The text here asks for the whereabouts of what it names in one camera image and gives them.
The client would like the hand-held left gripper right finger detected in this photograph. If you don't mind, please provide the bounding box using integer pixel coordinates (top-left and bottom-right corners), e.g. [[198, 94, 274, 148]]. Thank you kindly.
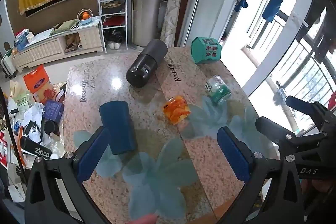
[[217, 126, 304, 224]]

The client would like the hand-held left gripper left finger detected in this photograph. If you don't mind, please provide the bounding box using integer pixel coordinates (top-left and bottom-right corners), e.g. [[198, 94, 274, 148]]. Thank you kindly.
[[25, 126, 111, 224]]

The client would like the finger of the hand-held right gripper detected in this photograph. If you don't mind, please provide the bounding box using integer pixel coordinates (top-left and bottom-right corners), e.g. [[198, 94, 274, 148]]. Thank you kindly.
[[286, 95, 334, 133], [255, 116, 329, 154]]

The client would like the dark blue cup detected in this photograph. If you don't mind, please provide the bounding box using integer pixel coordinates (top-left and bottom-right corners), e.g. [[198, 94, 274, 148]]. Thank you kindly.
[[99, 100, 137, 155]]

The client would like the black thermos cup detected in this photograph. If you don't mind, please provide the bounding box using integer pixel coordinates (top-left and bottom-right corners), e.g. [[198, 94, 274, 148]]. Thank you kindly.
[[126, 39, 168, 88]]

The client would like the wooden pole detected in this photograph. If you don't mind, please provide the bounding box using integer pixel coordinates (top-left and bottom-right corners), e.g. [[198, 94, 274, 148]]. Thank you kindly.
[[241, 46, 303, 133]]

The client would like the black mug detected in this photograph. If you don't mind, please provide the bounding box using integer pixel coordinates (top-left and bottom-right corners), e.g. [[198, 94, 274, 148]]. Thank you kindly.
[[43, 120, 60, 136]]

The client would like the balcony railing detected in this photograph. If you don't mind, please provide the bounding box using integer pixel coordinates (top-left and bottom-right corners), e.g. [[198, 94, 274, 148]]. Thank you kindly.
[[247, 4, 336, 109]]

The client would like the black tube case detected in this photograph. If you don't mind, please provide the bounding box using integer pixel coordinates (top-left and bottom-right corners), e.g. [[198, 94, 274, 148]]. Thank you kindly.
[[19, 136, 54, 160]]

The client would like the dark blue box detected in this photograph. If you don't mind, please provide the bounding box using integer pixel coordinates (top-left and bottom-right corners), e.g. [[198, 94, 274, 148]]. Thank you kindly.
[[42, 100, 65, 125]]

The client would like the pile of papers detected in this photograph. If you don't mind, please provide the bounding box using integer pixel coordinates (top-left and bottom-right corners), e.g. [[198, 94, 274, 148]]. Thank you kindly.
[[8, 103, 46, 141]]

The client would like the orange crumpled plastic wrapper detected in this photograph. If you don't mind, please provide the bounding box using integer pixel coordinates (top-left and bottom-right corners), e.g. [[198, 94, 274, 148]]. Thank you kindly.
[[163, 95, 191, 125]]

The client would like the orange cardboard box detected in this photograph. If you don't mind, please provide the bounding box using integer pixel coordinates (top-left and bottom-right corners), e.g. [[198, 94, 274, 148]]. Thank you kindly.
[[23, 64, 56, 104]]

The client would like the green hexagonal box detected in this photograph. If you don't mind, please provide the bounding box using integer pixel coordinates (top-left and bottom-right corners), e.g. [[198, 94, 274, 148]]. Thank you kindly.
[[190, 37, 222, 64]]

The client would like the white TV cabinet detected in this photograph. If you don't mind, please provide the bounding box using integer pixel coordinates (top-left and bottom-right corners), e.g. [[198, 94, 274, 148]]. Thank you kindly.
[[12, 18, 104, 74]]

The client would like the blue hanging sock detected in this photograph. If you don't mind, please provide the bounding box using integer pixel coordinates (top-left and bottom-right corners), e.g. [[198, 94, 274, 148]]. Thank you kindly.
[[234, 0, 249, 13]]

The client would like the white suitcase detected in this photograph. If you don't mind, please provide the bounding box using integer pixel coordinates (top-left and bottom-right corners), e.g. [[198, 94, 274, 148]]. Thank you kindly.
[[0, 47, 18, 80]]

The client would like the green folded cloth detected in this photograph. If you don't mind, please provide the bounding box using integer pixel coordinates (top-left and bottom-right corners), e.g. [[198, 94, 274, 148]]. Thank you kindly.
[[50, 19, 79, 37]]

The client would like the white metal rack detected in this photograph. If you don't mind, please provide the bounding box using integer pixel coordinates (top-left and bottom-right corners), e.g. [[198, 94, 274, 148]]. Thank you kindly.
[[97, 0, 129, 53]]

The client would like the fruit basket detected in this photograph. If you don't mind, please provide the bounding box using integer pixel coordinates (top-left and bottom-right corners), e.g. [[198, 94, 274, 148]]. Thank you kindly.
[[77, 9, 93, 25]]

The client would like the black television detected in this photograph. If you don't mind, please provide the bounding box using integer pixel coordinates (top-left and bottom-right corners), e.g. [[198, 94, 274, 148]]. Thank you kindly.
[[25, 0, 83, 18]]

